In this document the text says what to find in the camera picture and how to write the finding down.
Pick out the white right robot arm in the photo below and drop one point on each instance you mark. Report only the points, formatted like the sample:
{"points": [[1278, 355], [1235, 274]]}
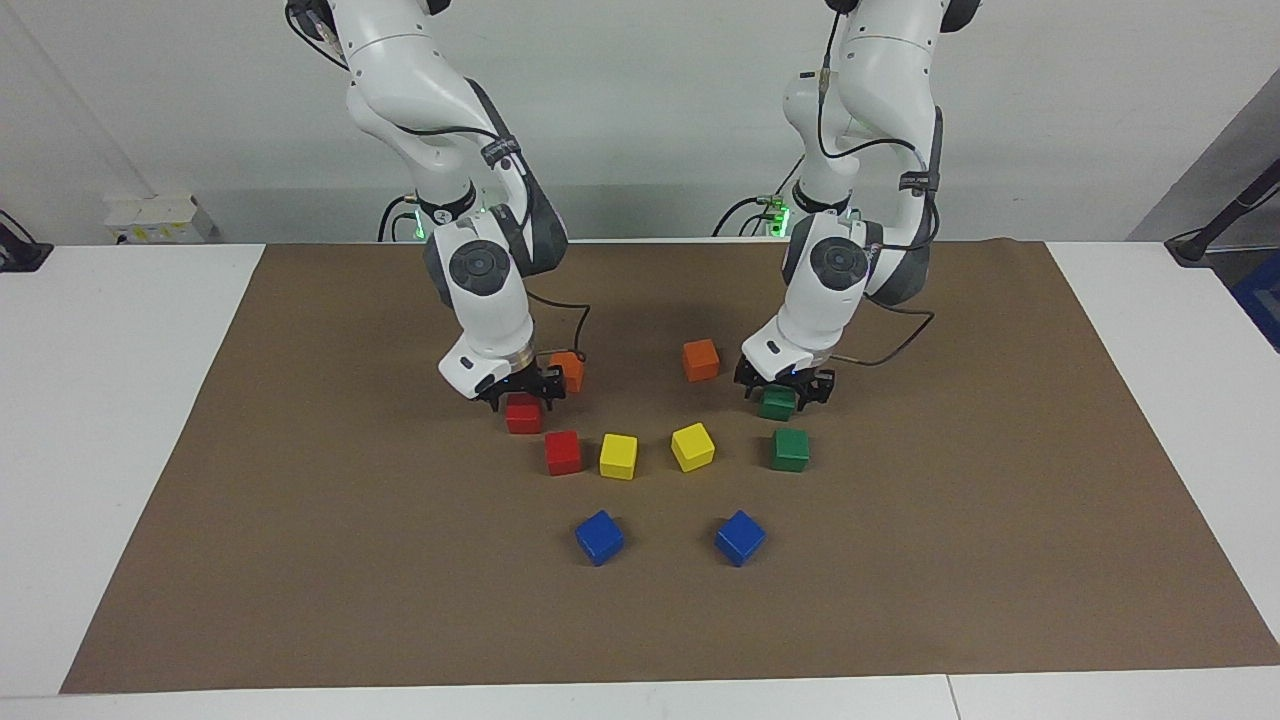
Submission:
{"points": [[480, 290]]}

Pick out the blue crate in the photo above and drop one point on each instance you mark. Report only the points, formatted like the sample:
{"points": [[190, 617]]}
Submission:
{"points": [[1262, 300]]}

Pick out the black stand leg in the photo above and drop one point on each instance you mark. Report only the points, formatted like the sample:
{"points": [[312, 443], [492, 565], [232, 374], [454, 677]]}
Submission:
{"points": [[1225, 215]]}

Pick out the yellow wooden block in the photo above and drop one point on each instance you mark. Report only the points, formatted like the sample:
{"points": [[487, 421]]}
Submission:
{"points": [[692, 447], [618, 456]]}

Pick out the blue wooden block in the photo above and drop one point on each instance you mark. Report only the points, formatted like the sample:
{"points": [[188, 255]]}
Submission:
{"points": [[740, 538], [599, 538]]}

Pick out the green wooden block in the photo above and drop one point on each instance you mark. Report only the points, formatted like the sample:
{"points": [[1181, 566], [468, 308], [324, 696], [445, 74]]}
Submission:
{"points": [[790, 450], [777, 406]]}

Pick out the brown table mat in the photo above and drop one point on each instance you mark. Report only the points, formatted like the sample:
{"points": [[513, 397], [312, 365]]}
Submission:
{"points": [[400, 550]]}

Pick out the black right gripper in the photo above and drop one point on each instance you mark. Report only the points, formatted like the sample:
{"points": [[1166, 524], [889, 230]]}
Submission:
{"points": [[525, 380]]}

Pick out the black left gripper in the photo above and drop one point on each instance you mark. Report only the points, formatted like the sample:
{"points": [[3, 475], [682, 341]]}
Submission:
{"points": [[775, 378]]}

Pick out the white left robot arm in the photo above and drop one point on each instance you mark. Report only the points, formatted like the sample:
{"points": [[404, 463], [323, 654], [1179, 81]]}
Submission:
{"points": [[830, 290]]}

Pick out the orange wooden block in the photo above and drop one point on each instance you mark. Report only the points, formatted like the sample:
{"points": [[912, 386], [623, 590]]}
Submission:
{"points": [[700, 360], [573, 372]]}

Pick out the black stand foot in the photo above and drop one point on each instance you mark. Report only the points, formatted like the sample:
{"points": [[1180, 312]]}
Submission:
{"points": [[20, 252]]}

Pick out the white box with labels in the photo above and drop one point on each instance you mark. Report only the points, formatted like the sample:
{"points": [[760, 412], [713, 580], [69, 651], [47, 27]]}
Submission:
{"points": [[160, 218]]}

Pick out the red wooden block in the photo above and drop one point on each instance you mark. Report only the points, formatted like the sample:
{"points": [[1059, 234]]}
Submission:
{"points": [[563, 453], [524, 416]]}

